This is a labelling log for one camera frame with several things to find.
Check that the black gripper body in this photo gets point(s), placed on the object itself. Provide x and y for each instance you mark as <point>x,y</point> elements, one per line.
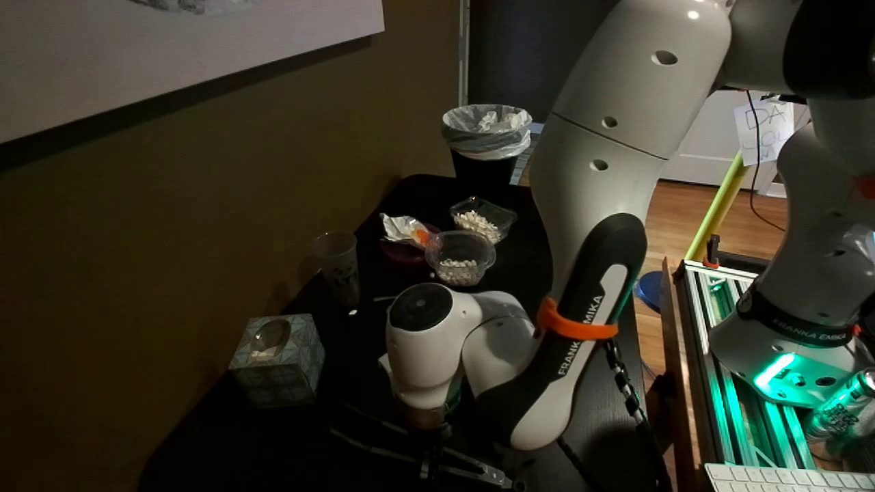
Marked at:
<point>425,421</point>

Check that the crumpled white wrapper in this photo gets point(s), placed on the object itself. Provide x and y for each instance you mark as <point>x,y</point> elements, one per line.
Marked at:
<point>404,227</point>

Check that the white keyboard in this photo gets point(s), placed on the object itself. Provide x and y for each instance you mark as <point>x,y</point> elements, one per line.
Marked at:
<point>783,480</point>

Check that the red bowl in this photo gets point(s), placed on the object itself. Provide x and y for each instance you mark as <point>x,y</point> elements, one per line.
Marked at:
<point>400,257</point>

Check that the black trash bin white liner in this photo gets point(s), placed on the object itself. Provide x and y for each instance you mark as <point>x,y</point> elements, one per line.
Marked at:
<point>486,139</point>

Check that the aluminium profile frame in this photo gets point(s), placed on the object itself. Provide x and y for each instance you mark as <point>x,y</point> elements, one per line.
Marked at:
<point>728,400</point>

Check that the clear drinking glass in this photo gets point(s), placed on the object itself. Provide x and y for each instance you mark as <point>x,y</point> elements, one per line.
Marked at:
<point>333,267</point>

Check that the round plastic container with seeds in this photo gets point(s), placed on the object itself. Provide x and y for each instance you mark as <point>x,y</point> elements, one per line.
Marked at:
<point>462,262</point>

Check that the white door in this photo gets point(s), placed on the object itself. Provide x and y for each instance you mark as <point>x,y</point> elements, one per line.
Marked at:
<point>720,152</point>

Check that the cube tissue paper dispenser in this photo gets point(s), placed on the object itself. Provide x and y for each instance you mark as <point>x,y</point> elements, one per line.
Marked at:
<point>277,361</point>

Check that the blue round object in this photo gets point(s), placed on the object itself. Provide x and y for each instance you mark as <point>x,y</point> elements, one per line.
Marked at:
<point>648,290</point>

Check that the white wall board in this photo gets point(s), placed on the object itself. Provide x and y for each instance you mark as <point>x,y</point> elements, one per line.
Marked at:
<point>138,57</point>

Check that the yellow green stick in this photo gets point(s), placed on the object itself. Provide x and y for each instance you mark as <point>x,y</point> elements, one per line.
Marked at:
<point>720,204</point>

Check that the square plastic container with seeds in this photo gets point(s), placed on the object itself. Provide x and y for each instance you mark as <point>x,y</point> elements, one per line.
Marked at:
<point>482,221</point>

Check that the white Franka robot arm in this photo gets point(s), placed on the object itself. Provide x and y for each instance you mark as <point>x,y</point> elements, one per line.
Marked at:
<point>630,92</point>

